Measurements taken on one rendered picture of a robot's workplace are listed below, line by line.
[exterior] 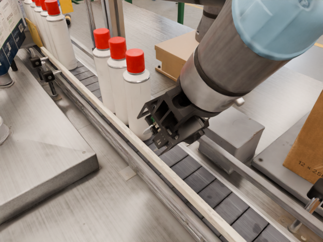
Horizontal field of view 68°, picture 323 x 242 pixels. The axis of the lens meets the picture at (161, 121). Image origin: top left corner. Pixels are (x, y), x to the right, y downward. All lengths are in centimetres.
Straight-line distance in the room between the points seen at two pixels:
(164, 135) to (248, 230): 22
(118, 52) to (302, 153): 41
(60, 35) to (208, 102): 60
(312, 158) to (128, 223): 37
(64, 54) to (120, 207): 50
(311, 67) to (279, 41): 87
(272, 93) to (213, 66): 63
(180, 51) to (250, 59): 61
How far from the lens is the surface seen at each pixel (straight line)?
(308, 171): 58
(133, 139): 50
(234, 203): 47
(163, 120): 31
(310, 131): 52
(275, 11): 19
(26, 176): 55
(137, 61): 43
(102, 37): 53
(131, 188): 53
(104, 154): 60
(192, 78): 26
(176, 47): 84
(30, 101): 74
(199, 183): 48
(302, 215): 40
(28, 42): 106
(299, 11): 19
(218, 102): 26
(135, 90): 45
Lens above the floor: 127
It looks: 42 degrees down
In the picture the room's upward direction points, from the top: straight up
